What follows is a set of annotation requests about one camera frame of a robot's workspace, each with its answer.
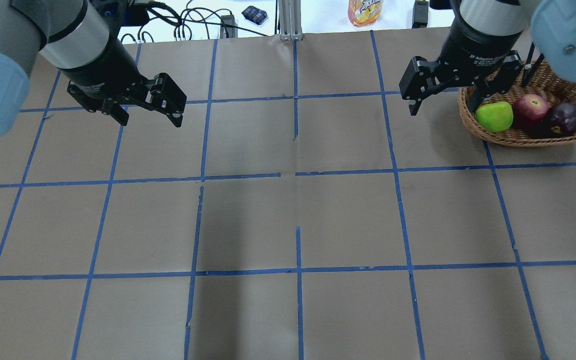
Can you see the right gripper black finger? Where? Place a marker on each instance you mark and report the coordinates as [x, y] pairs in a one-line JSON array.
[[477, 93], [414, 106]]

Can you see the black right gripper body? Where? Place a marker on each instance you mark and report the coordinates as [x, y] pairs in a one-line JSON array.
[[473, 47]]

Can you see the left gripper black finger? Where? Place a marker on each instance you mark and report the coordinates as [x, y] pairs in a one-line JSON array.
[[175, 116], [113, 109]]

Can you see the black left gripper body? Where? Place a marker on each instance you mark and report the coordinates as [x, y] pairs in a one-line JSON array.
[[102, 65]]

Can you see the green apple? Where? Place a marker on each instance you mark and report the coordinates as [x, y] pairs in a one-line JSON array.
[[495, 117]]

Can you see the red apple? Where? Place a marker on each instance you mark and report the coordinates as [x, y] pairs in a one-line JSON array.
[[528, 111]]

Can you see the dark purple apple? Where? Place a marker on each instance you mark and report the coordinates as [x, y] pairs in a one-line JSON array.
[[560, 121]]

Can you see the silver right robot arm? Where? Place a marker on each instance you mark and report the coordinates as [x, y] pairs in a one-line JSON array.
[[548, 29]]

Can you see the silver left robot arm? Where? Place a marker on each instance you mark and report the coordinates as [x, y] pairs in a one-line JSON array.
[[80, 39]]

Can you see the woven wicker basket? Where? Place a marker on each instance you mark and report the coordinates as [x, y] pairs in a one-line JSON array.
[[544, 83]]

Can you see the black power adapter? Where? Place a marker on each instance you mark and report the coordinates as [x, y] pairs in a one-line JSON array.
[[228, 28]]

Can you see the orange juice bottle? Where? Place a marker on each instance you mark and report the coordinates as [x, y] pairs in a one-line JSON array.
[[363, 13]]

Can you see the small dark blue pouch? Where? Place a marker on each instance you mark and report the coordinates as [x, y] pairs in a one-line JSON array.
[[255, 15]]

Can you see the aluminium frame post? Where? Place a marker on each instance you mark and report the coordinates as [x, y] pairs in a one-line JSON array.
[[290, 20]]

